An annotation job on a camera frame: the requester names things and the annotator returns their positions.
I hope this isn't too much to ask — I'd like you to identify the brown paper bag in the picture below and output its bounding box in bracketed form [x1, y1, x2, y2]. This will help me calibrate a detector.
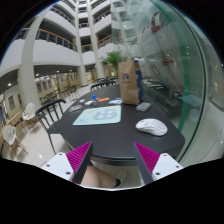
[117, 59, 144, 106]

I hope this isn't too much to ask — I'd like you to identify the green potted plant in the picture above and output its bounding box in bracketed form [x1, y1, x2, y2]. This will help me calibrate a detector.
[99, 50, 124, 77]

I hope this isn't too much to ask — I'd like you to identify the person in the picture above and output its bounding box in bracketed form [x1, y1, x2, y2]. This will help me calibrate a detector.
[79, 164, 129, 189]

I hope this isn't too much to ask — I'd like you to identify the light green printed mouse pad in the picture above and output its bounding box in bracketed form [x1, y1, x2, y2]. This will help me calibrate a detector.
[72, 105, 122, 127]

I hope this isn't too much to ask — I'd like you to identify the blue white plastic packet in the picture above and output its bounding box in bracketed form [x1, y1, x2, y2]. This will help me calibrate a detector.
[107, 97, 123, 106]

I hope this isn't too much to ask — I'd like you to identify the black slatted chair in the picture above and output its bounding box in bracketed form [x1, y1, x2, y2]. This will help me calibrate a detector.
[89, 79, 119, 92]
[34, 98, 68, 155]

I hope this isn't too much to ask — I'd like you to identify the group of dark chairs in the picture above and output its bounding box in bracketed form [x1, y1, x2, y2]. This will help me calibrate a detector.
[39, 84, 81, 105]

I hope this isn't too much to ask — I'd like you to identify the grey phone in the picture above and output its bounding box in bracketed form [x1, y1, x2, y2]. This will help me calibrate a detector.
[135, 101, 152, 113]

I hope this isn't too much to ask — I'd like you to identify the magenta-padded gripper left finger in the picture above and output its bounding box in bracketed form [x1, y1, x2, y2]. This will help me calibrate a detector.
[40, 141, 94, 185]

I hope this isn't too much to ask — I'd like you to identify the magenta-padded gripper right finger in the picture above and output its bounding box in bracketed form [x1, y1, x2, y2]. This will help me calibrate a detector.
[133, 142, 184, 186]

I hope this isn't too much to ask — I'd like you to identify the clear plastic packet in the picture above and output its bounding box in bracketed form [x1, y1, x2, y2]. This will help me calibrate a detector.
[68, 104, 83, 113]

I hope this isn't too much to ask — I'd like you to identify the white lattice chair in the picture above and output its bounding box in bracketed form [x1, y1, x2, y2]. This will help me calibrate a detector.
[21, 102, 38, 129]
[1, 124, 28, 156]

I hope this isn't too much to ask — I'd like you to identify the white perforated computer mouse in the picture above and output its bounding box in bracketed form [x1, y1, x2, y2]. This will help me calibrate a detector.
[135, 118, 169, 137]

